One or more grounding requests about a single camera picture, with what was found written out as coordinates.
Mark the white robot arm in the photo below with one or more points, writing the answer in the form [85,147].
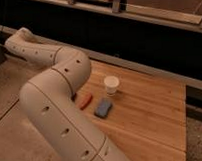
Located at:
[47,100]

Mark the orange oblong object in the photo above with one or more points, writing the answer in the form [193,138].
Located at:
[86,101]

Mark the blue sponge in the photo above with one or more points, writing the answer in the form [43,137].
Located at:
[103,108]

